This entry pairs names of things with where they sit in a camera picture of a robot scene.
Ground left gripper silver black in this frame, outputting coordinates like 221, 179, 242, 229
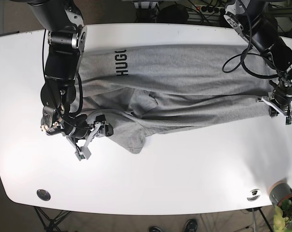
256, 89, 292, 125

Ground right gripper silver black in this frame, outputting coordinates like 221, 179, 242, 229
66, 115, 114, 161

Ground light grey printed T-shirt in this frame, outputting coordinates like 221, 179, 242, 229
79, 45, 272, 154

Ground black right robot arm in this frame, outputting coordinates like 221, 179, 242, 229
26, 0, 113, 160

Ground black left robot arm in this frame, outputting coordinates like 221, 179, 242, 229
224, 0, 292, 125

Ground grey plant pot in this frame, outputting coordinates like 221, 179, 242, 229
268, 181, 292, 207

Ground right silver table grommet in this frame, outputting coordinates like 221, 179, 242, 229
247, 189, 261, 202

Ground silver table grommet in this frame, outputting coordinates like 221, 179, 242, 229
247, 189, 261, 202
36, 189, 51, 201

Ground left silver table grommet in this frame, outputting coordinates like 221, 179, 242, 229
36, 189, 51, 201

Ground green potted plant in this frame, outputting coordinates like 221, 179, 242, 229
273, 199, 292, 232

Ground black folding table legs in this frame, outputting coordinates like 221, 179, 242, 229
33, 206, 72, 232

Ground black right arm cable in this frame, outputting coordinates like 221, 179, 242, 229
41, 29, 88, 126

